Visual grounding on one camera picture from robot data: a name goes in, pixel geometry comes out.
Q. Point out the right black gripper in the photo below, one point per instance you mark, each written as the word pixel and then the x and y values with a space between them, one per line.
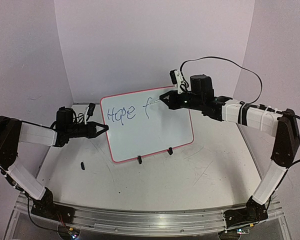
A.
pixel 170 102

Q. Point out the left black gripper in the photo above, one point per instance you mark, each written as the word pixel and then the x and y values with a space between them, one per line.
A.
pixel 92 129

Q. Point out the blue marker cap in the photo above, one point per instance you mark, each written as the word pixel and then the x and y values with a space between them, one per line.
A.
pixel 82 166

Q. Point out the pink framed whiteboard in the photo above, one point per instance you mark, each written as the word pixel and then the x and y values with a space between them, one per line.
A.
pixel 139 128

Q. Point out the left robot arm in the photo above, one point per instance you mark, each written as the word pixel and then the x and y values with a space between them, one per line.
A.
pixel 16 134

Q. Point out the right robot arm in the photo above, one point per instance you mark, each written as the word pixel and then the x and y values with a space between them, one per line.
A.
pixel 282 125

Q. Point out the black whiteboard stand clip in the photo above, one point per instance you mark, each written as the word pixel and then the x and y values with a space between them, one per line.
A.
pixel 139 159

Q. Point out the left circuit board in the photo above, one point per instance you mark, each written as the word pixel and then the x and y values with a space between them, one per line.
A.
pixel 68 233

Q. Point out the circuit board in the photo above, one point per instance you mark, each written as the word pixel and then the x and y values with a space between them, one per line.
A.
pixel 243 231
pixel 68 233

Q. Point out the right circuit board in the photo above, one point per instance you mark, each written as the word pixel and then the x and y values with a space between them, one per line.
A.
pixel 243 231

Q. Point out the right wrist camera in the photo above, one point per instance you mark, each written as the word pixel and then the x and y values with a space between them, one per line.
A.
pixel 177 79

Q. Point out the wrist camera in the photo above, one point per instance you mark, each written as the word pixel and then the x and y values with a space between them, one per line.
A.
pixel 177 79
pixel 89 111

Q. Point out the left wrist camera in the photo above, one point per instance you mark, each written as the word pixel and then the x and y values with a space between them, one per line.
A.
pixel 89 111

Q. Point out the aluminium front rail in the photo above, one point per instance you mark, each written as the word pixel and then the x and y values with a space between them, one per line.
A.
pixel 146 223

